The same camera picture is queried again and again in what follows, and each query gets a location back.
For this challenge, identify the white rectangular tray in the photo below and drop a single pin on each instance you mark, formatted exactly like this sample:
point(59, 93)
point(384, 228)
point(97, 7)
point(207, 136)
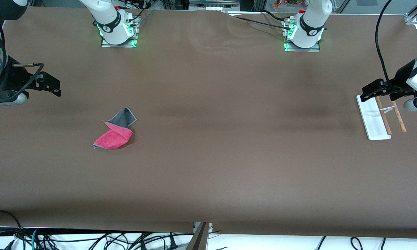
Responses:
point(375, 121)

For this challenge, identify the metal table bracket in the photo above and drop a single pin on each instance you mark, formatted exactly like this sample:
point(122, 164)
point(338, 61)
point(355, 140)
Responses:
point(208, 227)

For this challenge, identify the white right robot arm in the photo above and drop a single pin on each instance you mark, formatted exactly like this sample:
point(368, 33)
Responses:
point(111, 21)

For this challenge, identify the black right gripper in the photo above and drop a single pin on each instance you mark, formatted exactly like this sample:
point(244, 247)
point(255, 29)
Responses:
point(11, 80)

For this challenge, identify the grey connector panel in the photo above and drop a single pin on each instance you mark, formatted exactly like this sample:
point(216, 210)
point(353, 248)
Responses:
point(213, 5)

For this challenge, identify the red and grey towel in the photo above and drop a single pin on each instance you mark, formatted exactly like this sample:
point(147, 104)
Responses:
point(114, 139)

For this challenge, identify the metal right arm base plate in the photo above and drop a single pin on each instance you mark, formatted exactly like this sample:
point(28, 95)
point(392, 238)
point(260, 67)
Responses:
point(107, 45)

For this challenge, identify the brown diagonal beam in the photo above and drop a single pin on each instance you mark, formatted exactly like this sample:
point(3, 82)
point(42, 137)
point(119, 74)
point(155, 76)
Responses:
point(198, 241)

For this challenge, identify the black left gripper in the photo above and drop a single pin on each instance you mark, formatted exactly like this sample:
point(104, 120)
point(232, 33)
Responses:
point(401, 77)

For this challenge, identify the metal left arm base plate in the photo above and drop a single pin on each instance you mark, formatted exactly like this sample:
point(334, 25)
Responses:
point(312, 50)

